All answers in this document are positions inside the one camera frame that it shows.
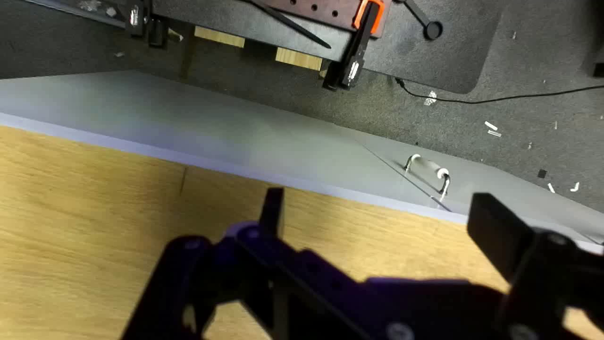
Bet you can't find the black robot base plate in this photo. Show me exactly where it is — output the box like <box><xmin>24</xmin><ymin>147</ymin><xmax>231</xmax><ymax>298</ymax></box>
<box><xmin>150</xmin><ymin>0</ymin><xmax>505</xmax><ymax>96</ymax></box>

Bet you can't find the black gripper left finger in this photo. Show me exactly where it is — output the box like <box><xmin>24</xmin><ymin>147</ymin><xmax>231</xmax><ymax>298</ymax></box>
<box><xmin>118</xmin><ymin>185</ymin><xmax>403</xmax><ymax>340</ymax></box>

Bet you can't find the light wooden block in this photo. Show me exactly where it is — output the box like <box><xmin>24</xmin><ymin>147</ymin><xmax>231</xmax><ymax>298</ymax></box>
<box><xmin>192</xmin><ymin>24</ymin><xmax>246</xmax><ymax>50</ymax></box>
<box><xmin>273</xmin><ymin>45</ymin><xmax>324</xmax><ymax>73</ymax></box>

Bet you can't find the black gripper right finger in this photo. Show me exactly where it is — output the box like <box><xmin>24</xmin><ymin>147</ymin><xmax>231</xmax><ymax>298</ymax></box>
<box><xmin>465</xmin><ymin>190</ymin><xmax>604</xmax><ymax>340</ymax></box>

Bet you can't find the black round knob lever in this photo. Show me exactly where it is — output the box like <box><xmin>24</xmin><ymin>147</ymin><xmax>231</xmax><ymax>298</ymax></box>
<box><xmin>399</xmin><ymin>0</ymin><xmax>445</xmax><ymax>43</ymax></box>

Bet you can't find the grey base cabinet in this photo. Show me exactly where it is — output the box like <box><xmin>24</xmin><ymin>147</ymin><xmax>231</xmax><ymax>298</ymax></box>
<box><xmin>0</xmin><ymin>69</ymin><xmax>604</xmax><ymax>254</ymax></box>

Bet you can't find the thin black floor cable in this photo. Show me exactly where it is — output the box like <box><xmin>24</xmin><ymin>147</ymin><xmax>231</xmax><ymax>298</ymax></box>
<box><xmin>392</xmin><ymin>75</ymin><xmax>604</xmax><ymax>105</ymax></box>

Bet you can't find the silver vertical cabinet handle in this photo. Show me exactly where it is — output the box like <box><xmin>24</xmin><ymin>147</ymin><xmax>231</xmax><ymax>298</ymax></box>
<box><xmin>401</xmin><ymin>151</ymin><xmax>452</xmax><ymax>203</ymax></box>

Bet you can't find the black bar clamp orange trigger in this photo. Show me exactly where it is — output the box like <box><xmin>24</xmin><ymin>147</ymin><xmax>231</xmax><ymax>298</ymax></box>
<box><xmin>322</xmin><ymin>0</ymin><xmax>388</xmax><ymax>90</ymax></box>

